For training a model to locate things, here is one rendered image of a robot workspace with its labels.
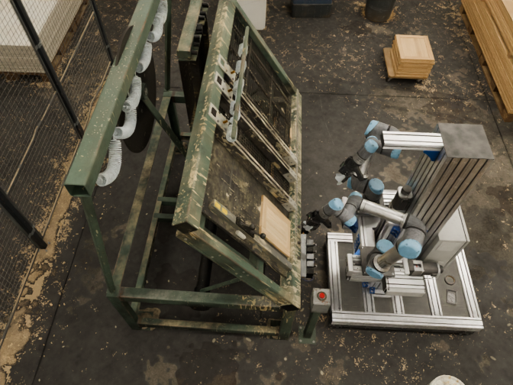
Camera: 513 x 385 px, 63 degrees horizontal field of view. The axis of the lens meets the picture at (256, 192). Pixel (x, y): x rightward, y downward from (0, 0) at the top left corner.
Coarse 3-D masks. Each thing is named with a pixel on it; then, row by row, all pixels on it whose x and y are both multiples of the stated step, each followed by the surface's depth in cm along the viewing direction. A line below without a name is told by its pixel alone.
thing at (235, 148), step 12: (216, 108) 254; (216, 120) 251; (216, 132) 261; (228, 144) 270; (240, 144) 277; (240, 156) 278; (252, 168) 288; (264, 180) 299; (276, 192) 311; (288, 204) 322
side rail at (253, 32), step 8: (240, 8) 343; (240, 16) 343; (248, 24) 349; (240, 32) 355; (256, 32) 360; (256, 40) 361; (264, 48) 367; (264, 56) 374; (272, 56) 377; (272, 64) 381; (280, 72) 387; (288, 80) 397; (288, 88) 402
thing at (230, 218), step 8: (216, 200) 240; (216, 208) 238; (224, 208) 246; (224, 216) 245; (232, 216) 251; (232, 224) 252; (256, 240) 268; (264, 248) 276; (272, 248) 283; (272, 256) 284; (280, 256) 291; (280, 264) 294; (288, 264) 298
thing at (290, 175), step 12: (216, 72) 266; (216, 84) 263; (228, 96) 272; (228, 108) 283; (240, 120) 291; (252, 132) 300; (264, 144) 310; (276, 156) 322; (288, 168) 338; (288, 180) 345
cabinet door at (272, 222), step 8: (264, 200) 297; (264, 208) 294; (272, 208) 304; (264, 216) 290; (272, 216) 301; (280, 216) 312; (264, 224) 287; (272, 224) 298; (280, 224) 310; (288, 224) 320; (264, 232) 284; (272, 232) 295; (280, 232) 306; (288, 232) 316; (272, 240) 291; (280, 240) 303; (288, 240) 313; (280, 248) 299; (288, 248) 309; (288, 256) 307
